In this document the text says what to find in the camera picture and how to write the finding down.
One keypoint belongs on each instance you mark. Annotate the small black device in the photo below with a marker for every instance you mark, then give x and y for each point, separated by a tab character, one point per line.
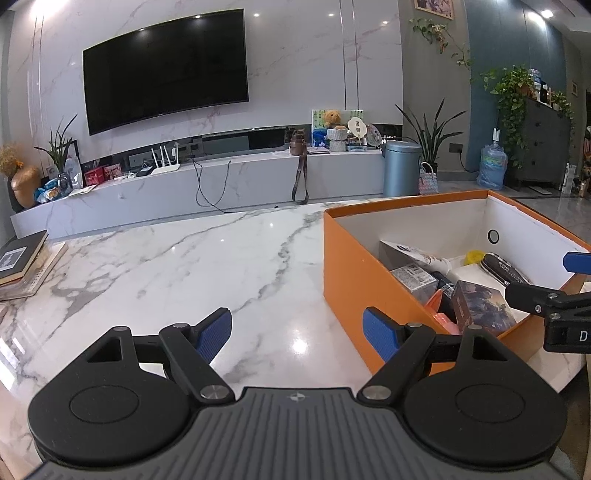
144	171

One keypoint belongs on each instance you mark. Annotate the green pothos plant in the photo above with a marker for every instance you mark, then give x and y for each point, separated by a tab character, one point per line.
510	87

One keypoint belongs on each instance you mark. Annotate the orange cardboard box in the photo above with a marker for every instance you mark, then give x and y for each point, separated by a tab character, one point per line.
351	277

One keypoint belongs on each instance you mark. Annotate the blue snack bag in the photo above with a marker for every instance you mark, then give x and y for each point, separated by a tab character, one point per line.
50	193

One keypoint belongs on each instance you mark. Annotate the sheet of paper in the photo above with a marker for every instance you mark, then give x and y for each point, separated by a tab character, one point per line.
83	190

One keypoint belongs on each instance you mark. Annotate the brown teddy bear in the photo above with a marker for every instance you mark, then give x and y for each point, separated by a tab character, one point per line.
332	119

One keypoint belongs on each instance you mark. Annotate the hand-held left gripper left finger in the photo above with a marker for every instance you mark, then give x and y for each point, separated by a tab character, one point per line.
214	334

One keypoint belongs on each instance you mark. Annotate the black remote-like case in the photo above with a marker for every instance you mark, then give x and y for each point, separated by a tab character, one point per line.
505	270

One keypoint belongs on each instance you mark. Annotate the long-leaved potted plant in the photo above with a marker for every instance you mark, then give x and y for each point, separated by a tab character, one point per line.
429	138

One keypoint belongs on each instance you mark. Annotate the patterned plate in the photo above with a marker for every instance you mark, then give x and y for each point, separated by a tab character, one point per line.
375	134

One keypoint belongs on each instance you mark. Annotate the pink plastic bottle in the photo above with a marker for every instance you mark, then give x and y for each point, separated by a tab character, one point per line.
438	314

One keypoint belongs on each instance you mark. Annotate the hanging vine plant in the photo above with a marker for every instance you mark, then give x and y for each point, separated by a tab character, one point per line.
436	32

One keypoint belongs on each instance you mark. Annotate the woven handbag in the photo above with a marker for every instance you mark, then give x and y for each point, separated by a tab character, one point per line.
428	182

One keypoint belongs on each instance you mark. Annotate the yellow plastic case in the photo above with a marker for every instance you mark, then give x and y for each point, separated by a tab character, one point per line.
474	257

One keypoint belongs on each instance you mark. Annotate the green orchid plant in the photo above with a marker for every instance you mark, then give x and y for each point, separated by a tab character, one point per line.
57	152

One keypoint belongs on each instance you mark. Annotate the dried yellow flowers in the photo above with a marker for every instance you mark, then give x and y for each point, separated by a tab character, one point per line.
9	159

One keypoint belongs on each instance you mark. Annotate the round white fan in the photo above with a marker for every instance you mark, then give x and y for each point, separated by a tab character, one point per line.
358	129

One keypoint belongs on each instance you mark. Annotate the white marble tv console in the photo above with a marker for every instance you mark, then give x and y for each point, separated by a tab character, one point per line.
138	198

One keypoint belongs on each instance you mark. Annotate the blue-grey pedal bin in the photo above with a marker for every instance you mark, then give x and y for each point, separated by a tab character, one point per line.
401	170

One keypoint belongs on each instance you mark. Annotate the gold vase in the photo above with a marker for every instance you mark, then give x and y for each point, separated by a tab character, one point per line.
26	189

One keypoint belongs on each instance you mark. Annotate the grey box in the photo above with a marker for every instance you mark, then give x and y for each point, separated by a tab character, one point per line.
401	256

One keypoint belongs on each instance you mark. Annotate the black cylindrical bottle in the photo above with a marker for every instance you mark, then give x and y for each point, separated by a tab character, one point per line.
443	280

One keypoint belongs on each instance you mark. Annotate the marble-patterned cube box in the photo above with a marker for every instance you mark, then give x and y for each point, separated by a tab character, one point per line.
413	284

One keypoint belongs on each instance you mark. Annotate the pink patterned box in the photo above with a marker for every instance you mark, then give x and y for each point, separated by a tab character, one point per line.
113	172

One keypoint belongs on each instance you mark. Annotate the blue water jug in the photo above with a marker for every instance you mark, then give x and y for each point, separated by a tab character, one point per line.
491	168

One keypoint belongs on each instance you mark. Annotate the beige book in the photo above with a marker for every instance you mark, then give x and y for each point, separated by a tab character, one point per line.
44	272

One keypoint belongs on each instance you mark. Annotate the red box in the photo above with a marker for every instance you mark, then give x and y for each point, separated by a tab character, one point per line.
94	177

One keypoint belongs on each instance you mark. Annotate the framed wall picture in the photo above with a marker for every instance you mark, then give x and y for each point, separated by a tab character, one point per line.
434	7

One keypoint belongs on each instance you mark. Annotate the white rectangular box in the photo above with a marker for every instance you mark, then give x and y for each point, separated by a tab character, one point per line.
475	277

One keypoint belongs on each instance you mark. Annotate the wall outlet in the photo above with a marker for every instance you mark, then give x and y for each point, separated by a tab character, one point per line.
455	147

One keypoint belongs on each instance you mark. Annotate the dark printed box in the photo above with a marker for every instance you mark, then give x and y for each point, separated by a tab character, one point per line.
485	309

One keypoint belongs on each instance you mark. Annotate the clear plastic bottle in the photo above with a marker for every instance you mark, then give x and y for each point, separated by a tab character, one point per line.
73	173

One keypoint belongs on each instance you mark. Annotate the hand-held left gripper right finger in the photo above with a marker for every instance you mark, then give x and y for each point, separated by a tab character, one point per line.
381	332

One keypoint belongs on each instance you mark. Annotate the white router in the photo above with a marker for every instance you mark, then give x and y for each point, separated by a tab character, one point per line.
165	167

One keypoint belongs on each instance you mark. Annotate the black television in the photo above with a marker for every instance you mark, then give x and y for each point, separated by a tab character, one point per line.
166	69

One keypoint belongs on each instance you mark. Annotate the black book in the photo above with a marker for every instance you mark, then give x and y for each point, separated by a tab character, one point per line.
21	256

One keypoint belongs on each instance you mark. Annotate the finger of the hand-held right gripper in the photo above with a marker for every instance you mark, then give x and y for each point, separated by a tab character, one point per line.
531	297
579	262

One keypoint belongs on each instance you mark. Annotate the grey cabinet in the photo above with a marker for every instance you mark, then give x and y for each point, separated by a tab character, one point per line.
547	143

